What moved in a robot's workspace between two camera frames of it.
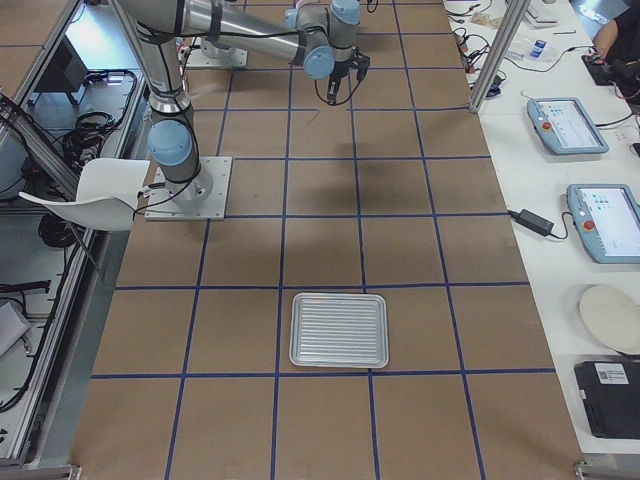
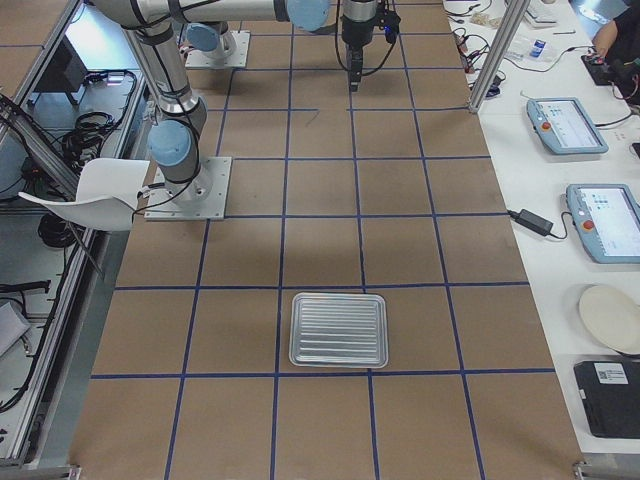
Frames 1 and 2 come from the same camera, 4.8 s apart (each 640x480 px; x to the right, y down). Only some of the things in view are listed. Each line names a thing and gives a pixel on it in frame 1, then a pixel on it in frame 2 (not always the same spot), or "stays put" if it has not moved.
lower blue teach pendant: [607, 217] stays put
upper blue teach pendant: [565, 125] stays put
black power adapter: [531, 221] stays put
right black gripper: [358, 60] -> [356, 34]
